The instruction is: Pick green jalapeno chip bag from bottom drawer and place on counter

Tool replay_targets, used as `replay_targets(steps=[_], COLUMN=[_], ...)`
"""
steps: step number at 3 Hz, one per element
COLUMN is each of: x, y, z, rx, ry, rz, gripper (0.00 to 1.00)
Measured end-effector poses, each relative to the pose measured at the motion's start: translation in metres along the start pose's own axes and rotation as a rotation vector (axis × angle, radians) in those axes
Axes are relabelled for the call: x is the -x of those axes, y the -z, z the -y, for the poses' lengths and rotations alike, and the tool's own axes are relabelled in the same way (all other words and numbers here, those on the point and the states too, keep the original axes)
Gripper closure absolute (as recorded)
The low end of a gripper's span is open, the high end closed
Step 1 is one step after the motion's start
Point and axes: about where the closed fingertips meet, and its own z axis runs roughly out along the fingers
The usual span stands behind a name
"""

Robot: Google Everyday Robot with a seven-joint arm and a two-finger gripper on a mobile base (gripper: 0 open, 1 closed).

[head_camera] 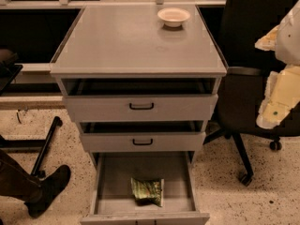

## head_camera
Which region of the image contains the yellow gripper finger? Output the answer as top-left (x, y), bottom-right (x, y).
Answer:
top-left (256, 65), bottom-right (300, 129)
top-left (255, 26), bottom-right (278, 51)

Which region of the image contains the green jalapeno chip bag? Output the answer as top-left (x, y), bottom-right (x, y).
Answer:
top-left (130, 178), bottom-right (164, 207)

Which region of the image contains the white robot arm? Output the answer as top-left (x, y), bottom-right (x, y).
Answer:
top-left (255, 0), bottom-right (300, 129)

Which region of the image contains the grey drawer cabinet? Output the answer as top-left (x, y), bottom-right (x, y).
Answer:
top-left (49, 4), bottom-right (228, 173)

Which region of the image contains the middle grey drawer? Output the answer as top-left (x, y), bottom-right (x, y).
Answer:
top-left (80, 121), bottom-right (205, 152)

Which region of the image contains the grey drawer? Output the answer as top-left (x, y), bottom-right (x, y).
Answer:
top-left (62, 78), bottom-right (218, 122)
top-left (81, 152), bottom-right (209, 225)
top-left (80, 121), bottom-right (205, 152)

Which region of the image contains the bottom grey drawer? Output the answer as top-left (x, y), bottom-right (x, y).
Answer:
top-left (81, 152), bottom-right (209, 225)

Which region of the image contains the top grey drawer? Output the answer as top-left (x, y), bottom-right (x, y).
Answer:
top-left (62, 78), bottom-right (218, 122)

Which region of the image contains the black office chair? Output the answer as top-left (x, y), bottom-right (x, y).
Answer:
top-left (200, 0), bottom-right (300, 185)

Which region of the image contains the white bowl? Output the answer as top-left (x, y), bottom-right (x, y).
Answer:
top-left (157, 7), bottom-right (190, 27)

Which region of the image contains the black table leg stand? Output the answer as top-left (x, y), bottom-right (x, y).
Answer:
top-left (0, 116), bottom-right (63, 178)

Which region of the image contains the black object at left edge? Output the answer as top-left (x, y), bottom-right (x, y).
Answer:
top-left (0, 48), bottom-right (23, 95)

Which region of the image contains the person's leg with black shoe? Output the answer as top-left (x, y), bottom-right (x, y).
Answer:
top-left (0, 151), bottom-right (71, 218)

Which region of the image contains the black top drawer handle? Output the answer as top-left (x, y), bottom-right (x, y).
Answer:
top-left (128, 102), bottom-right (155, 111)

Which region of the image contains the black drawer handle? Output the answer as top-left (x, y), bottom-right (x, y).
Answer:
top-left (132, 139), bottom-right (154, 146)
top-left (128, 102), bottom-right (155, 111)

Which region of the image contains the black middle drawer handle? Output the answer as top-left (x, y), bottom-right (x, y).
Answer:
top-left (132, 139), bottom-right (154, 146)

